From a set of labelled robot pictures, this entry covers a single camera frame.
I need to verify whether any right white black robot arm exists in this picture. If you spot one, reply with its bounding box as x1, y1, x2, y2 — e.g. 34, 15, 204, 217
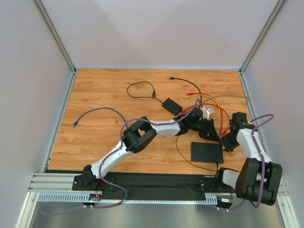
216, 112, 283, 208

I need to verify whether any yellow ethernet cable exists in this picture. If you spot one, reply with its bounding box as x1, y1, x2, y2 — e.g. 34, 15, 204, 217
182, 94, 220, 121

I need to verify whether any black power adapter brick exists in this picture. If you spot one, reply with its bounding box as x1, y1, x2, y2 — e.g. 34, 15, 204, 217
162, 98, 182, 116

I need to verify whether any grey ethernet cable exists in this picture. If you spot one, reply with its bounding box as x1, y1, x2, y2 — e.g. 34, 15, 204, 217
200, 94, 252, 105

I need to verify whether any grey slotted cable duct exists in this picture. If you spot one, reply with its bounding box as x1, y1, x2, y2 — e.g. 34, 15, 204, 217
38, 192, 218, 205

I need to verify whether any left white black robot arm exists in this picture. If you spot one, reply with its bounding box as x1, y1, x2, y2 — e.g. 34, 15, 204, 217
82, 107, 219, 186

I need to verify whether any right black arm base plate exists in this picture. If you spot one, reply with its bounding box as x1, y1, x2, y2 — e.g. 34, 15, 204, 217
197, 175, 233, 193

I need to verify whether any aluminium frame post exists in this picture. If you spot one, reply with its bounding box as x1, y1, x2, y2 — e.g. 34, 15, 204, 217
239, 0, 287, 74
33, 0, 78, 73

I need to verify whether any black power cord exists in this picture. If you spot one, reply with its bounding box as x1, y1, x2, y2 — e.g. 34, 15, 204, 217
126, 81, 166, 104

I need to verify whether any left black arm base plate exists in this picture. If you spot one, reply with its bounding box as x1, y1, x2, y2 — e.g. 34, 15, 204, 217
72, 175, 118, 191

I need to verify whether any right aluminium frame post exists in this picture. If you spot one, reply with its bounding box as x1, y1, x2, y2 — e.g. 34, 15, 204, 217
239, 0, 287, 74

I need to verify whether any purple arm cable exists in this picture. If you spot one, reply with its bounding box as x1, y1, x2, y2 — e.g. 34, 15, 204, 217
38, 98, 205, 216
217, 114, 275, 212

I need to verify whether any blue ethernet cable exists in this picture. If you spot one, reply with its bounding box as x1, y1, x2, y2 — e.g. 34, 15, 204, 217
72, 107, 126, 129

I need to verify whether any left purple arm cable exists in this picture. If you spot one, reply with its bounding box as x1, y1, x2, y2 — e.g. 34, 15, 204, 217
38, 98, 205, 216

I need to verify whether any left aluminium frame post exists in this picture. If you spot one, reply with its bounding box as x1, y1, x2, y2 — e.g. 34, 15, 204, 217
33, 0, 78, 73

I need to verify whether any black network switch box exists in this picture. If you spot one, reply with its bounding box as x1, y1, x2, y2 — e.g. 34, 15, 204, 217
190, 142, 224, 164

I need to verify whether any aluminium front rail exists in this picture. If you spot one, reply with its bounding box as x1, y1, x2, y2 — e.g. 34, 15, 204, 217
28, 172, 289, 196

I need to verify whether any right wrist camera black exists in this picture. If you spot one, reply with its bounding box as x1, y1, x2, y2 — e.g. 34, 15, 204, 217
230, 112, 248, 129

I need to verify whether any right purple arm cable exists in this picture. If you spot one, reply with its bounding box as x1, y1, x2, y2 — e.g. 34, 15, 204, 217
217, 114, 275, 212

